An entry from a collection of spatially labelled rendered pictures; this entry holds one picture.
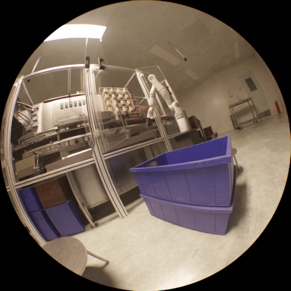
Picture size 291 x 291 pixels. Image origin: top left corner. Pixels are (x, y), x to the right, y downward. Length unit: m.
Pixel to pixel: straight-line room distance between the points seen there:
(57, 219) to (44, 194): 0.23
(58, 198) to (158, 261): 0.82
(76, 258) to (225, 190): 0.57
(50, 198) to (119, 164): 0.86
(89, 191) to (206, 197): 1.05
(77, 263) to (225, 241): 0.59
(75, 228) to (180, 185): 0.94
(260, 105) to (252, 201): 4.87
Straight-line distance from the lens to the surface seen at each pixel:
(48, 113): 1.72
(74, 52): 2.42
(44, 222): 1.12
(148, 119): 1.20
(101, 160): 0.81
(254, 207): 0.74
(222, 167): 0.34
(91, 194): 1.16
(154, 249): 0.63
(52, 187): 0.95
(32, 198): 1.07
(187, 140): 0.91
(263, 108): 5.43
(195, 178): 0.38
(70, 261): 0.46
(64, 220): 1.02
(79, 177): 1.13
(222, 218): 0.49
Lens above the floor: 0.53
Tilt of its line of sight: 2 degrees up
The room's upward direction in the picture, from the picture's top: 19 degrees counter-clockwise
